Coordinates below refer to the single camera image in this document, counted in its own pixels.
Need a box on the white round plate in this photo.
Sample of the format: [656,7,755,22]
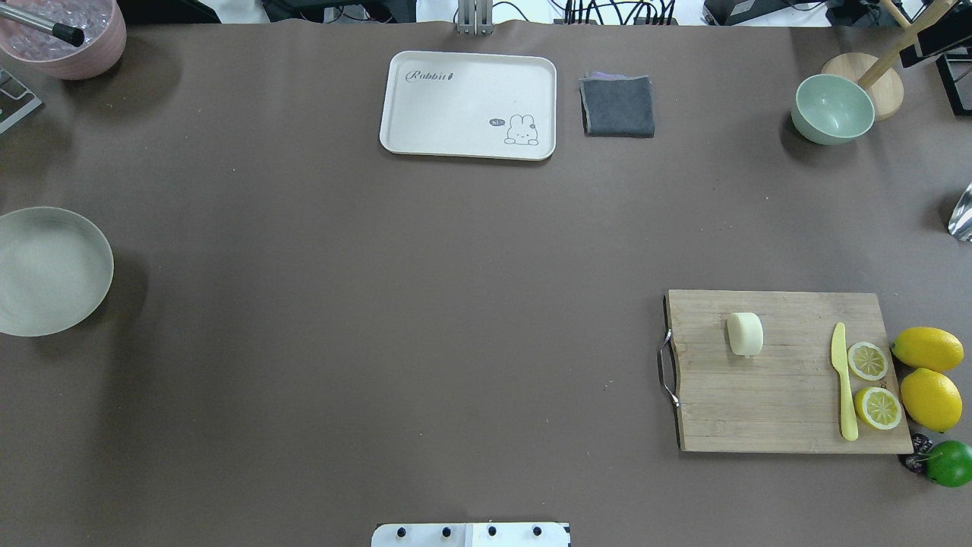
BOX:
[1,207,114,338]

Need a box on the cream rabbit tray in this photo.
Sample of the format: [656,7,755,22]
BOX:
[379,51,557,160]

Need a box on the white bun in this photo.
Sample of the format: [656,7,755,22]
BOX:
[725,312,764,358]

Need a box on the grey folded cloth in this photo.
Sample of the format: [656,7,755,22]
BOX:
[579,72,655,138]

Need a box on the wooden cutting board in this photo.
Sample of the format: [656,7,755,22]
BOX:
[658,289,912,454]

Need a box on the mint green bowl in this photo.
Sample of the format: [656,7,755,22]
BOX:
[791,74,877,145]

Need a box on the lemon half slice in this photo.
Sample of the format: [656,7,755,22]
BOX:
[847,340,890,381]
[853,387,904,432]

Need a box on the yellow plastic knife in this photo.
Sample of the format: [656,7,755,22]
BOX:
[829,322,860,442]

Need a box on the wooden cup tree stand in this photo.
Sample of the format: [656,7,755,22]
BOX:
[822,1,957,122]

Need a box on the yellow lemon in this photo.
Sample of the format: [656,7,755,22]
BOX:
[890,327,964,373]
[900,369,963,432]

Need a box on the pink bowl with ice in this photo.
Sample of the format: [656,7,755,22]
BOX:
[1,1,126,81]

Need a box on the steel rod black tip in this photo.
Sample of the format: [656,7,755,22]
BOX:
[1,1,86,46]

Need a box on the steel scoop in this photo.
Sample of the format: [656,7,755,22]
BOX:
[945,184,972,242]

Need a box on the green lime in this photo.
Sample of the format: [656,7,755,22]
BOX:
[926,440,971,488]

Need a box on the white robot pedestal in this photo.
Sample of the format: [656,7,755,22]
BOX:
[371,520,572,546]

